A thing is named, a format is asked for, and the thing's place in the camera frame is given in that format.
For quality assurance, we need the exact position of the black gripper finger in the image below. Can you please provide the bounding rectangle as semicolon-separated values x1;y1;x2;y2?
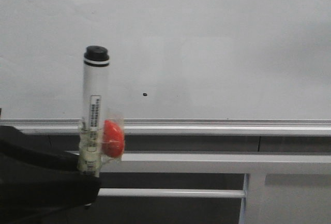
1;126;100;223

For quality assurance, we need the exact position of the red round magnet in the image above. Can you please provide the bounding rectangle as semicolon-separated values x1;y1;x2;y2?
102;120;125;158

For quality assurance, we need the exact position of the white black whiteboard marker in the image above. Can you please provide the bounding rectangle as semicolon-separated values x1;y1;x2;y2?
78;45;110;177

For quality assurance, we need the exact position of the white whiteboard with aluminium tray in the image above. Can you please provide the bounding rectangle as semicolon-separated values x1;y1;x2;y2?
1;0;330;136

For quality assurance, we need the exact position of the white metal whiteboard stand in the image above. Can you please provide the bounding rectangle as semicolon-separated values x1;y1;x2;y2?
59;152;330;223

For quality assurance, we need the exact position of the white horizontal stand rod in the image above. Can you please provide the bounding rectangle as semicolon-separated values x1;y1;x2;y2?
98;188;246;199

